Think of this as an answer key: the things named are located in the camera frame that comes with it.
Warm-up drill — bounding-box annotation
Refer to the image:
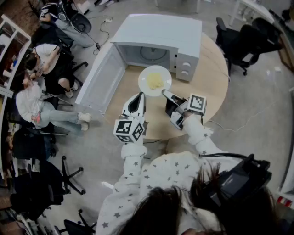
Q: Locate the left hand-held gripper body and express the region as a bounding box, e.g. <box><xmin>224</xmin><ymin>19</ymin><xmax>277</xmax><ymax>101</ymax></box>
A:
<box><xmin>113</xmin><ymin>114</ymin><xmax>149</xmax><ymax>144</ymax></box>

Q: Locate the person's right forearm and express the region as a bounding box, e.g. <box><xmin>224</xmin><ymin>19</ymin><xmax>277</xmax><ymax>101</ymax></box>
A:
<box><xmin>182</xmin><ymin>113</ymin><xmax>228</xmax><ymax>157</ymax></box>

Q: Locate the white table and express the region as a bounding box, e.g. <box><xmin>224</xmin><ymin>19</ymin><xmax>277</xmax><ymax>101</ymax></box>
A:
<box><xmin>228</xmin><ymin>0</ymin><xmax>276</xmax><ymax>26</ymax></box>

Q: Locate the yellow-green food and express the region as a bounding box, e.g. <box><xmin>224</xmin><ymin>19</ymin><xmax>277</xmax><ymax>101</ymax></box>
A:
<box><xmin>146</xmin><ymin>73</ymin><xmax>164</xmax><ymax>90</ymax></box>

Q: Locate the wooden frame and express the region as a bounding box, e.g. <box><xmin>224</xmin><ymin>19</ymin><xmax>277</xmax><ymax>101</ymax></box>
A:
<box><xmin>277</xmin><ymin>34</ymin><xmax>294</xmax><ymax>72</ymax></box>

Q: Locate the person's left forearm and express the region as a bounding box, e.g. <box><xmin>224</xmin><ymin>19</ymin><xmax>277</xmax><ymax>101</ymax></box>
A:
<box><xmin>120</xmin><ymin>141</ymin><xmax>149</xmax><ymax>182</ymax></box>

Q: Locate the black floor cable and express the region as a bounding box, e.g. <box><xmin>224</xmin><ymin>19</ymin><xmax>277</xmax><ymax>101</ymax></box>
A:
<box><xmin>88</xmin><ymin>22</ymin><xmax>111</xmax><ymax>56</ymax></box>

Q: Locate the white microwave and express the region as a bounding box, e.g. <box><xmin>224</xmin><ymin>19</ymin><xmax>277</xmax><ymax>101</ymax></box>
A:
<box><xmin>75</xmin><ymin>13</ymin><xmax>203</xmax><ymax>115</ymax></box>

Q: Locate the white floor cable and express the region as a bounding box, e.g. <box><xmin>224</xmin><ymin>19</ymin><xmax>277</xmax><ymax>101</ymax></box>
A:
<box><xmin>206</xmin><ymin>75</ymin><xmax>294</xmax><ymax>133</ymax></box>

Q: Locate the white shelf unit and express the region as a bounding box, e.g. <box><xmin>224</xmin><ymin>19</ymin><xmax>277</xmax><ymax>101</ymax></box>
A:
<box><xmin>0</xmin><ymin>13</ymin><xmax>32</xmax><ymax>179</ymax></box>

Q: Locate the black device cable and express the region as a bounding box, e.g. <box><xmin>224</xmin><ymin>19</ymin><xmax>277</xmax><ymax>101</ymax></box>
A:
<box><xmin>199</xmin><ymin>152</ymin><xmax>250</xmax><ymax>159</ymax></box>

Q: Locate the black head-worn device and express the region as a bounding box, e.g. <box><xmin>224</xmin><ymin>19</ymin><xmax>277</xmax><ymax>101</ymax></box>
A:
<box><xmin>204</xmin><ymin>153</ymin><xmax>273</xmax><ymax>207</ymax></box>

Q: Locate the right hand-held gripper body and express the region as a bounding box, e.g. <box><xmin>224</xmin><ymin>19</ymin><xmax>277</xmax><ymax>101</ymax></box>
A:
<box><xmin>170</xmin><ymin>94</ymin><xmax>207</xmax><ymax>131</ymax></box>

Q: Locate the white round plate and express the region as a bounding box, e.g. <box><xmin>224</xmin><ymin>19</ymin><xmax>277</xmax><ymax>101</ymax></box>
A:
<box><xmin>138</xmin><ymin>65</ymin><xmax>172</xmax><ymax>97</ymax></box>

